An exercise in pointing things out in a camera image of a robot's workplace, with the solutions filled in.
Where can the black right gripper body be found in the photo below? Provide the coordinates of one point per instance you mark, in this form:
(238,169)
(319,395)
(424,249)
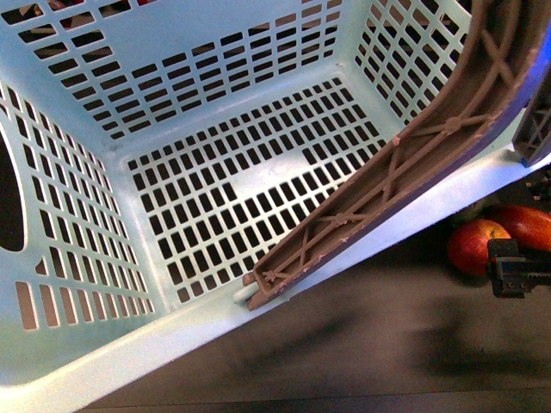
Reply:
(514,272)

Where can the light blue plastic basket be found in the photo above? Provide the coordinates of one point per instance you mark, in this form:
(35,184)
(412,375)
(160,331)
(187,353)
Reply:
(155,151)

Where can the red yellow mango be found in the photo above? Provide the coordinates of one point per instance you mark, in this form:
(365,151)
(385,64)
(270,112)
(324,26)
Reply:
(529,226)

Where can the red yellow apple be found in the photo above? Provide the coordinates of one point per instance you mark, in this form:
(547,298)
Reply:
(467,248)

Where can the grey basket handle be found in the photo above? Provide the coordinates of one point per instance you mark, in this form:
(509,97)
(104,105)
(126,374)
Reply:
(503,61)

